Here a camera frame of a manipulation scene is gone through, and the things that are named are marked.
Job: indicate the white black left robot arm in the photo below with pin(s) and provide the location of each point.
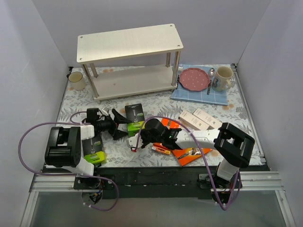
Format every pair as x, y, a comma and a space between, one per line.
79, 148

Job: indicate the silver spoon dark handle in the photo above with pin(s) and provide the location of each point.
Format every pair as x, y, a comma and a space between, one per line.
211, 74

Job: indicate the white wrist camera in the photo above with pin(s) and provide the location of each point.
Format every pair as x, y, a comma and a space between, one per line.
134, 142
105, 112

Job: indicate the white cosmetic box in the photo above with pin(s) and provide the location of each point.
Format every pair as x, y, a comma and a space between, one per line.
192, 121
212, 122

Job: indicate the green black razor box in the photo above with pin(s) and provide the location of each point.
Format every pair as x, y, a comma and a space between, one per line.
93, 150
135, 114

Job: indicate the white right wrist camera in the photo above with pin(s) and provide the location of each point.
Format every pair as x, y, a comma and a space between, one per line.
134, 142

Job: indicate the light wooden two-tier shelf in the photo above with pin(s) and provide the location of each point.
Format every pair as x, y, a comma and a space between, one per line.
130, 43

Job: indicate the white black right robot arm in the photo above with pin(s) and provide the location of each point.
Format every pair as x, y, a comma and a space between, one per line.
233, 144

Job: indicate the cream enamel cup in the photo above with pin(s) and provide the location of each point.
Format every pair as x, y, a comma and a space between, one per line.
77, 80

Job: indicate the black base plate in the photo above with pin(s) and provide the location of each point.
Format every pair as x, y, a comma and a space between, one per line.
148, 182

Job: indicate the orange Gillette razor box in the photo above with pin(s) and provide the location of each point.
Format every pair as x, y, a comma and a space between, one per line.
159, 147
187, 156

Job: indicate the aluminium rail frame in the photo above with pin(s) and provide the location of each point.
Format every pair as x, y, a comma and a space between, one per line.
261, 203

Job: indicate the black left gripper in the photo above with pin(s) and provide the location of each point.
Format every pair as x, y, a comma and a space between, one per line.
113, 124

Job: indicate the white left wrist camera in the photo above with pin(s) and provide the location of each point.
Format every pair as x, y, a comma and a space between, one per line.
105, 112

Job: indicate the silver fork dark handle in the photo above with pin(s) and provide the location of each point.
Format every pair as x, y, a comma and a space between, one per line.
180, 69

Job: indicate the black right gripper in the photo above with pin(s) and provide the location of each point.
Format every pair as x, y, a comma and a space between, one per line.
144, 136

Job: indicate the blue checked cloth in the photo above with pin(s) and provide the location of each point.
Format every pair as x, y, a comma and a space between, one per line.
216, 98

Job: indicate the pink dotted plate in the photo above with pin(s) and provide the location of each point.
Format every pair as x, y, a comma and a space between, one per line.
194, 79

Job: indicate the cream patterned mug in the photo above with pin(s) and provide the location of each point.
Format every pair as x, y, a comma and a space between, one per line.
222, 79

